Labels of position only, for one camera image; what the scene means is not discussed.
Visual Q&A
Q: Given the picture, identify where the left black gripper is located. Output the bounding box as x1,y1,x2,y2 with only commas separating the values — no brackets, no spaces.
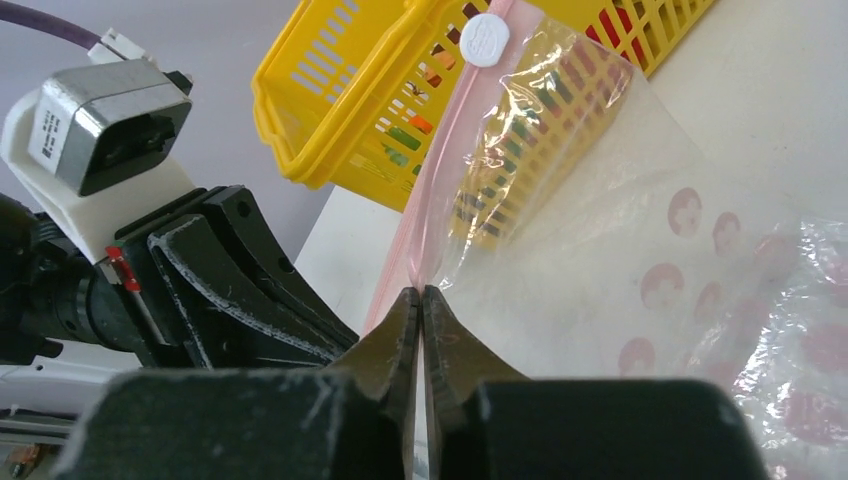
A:
1,192,345,369

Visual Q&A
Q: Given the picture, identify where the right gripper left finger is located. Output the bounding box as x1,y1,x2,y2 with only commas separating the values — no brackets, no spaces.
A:
51,287,421,479

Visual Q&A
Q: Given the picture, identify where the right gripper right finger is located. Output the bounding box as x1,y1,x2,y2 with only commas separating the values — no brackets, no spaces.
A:
422,286,767,479

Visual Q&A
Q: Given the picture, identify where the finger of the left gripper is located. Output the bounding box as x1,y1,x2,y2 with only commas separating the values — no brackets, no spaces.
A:
201,186,359,352

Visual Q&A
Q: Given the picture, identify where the clear pink-dotted zip bag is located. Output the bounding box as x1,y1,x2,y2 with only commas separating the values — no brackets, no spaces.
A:
366,1,847,479

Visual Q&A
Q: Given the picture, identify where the yellow plastic basket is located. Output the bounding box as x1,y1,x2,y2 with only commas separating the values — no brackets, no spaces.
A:
252,1,715,212

